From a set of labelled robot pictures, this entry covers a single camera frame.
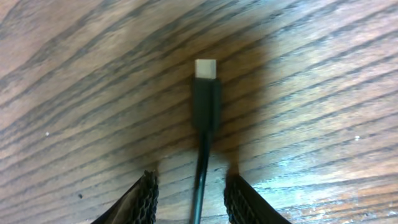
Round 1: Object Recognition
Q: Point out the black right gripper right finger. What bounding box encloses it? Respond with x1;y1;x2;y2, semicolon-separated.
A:
224;175;290;224

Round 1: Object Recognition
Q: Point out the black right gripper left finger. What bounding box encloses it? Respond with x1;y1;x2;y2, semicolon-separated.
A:
91;170;159;224

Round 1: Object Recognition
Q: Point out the black USB charging cable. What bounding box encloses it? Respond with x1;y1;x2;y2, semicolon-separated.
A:
188;58;223;224

